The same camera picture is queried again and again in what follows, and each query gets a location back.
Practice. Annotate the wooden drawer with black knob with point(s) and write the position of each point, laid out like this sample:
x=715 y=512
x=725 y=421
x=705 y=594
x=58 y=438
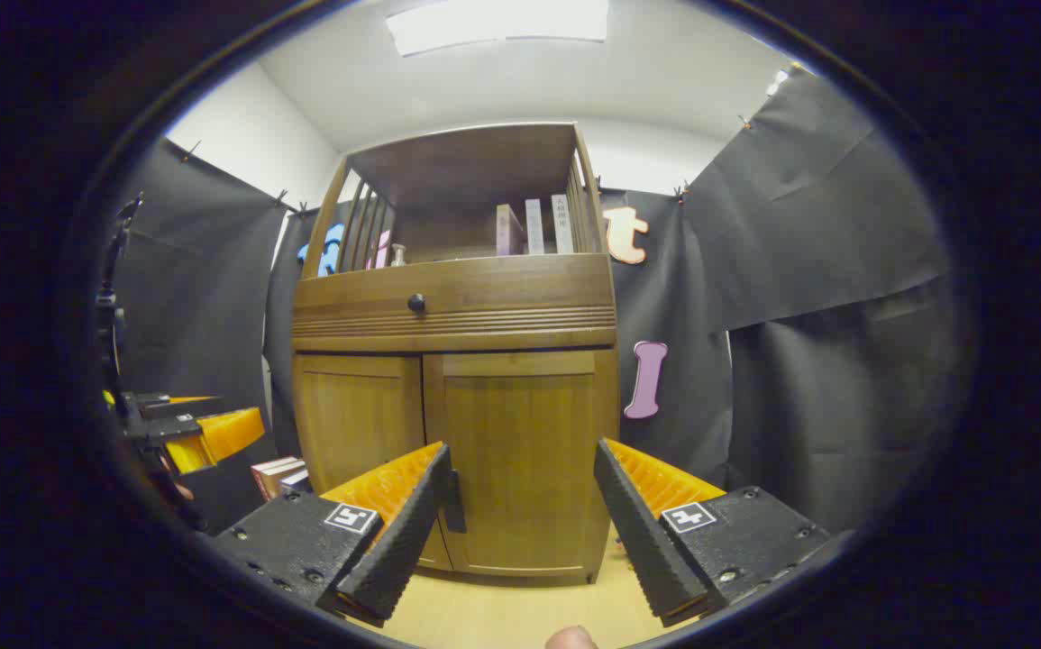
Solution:
x=520 y=284

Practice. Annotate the small ceiling light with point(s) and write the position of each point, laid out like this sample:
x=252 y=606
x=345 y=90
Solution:
x=777 y=81

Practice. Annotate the small beige bottle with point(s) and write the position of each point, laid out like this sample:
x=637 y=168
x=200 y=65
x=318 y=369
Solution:
x=398 y=256

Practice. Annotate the pale lilac upright book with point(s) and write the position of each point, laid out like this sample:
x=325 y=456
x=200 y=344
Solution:
x=534 y=227

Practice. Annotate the large ceiling light panel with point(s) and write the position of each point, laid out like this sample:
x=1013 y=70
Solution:
x=502 y=22

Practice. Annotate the blue book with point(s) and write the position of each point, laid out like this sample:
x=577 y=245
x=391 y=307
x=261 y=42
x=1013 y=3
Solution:
x=296 y=482

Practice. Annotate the wooden double-door shoe cabinet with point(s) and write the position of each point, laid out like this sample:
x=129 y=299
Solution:
x=466 y=180

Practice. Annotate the wooden cabinet door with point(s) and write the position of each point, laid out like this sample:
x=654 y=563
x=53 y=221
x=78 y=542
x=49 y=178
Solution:
x=358 y=415
x=520 y=433

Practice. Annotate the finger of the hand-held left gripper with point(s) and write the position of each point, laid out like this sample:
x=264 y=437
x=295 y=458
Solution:
x=168 y=403
x=223 y=433

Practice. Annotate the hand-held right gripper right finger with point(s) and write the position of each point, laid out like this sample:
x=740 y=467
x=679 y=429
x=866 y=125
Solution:
x=637 y=532

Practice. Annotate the black backdrop cloth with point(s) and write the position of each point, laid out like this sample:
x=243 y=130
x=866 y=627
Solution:
x=799 y=225

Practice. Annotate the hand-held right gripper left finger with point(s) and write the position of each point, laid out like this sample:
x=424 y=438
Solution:
x=403 y=541

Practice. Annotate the grey upright book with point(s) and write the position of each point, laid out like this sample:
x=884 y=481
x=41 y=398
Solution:
x=562 y=225

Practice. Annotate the red and white book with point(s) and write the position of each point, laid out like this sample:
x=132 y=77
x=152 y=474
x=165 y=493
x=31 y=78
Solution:
x=269 y=473

